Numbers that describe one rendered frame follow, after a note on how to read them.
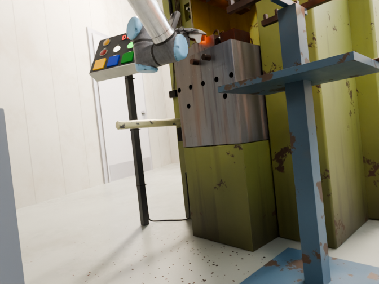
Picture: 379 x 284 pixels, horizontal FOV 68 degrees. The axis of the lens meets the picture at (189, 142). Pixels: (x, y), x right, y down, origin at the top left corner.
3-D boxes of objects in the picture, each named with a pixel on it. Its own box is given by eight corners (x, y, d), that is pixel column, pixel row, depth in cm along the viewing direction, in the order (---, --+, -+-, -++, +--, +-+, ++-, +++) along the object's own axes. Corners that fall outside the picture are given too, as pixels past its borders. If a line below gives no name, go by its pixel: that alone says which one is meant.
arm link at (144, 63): (152, 67, 108) (149, 35, 108) (130, 73, 115) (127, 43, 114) (167, 70, 116) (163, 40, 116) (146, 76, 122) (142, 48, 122)
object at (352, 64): (354, 60, 64) (353, 50, 64) (217, 92, 92) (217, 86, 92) (384, 71, 84) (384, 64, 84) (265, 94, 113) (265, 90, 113)
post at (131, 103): (144, 226, 176) (124, 52, 174) (140, 225, 178) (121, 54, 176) (149, 223, 178) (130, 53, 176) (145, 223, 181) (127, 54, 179)
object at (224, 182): (253, 252, 121) (242, 143, 120) (192, 235, 149) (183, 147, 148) (311, 217, 159) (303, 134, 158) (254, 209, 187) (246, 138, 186)
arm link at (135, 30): (125, 44, 115) (123, 19, 115) (150, 48, 124) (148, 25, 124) (137, 36, 108) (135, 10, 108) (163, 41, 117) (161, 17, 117)
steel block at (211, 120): (242, 143, 120) (230, 38, 119) (183, 147, 148) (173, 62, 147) (303, 133, 158) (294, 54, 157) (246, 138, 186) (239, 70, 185)
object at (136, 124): (120, 129, 144) (119, 119, 144) (115, 131, 148) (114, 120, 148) (184, 125, 174) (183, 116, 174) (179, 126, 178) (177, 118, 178)
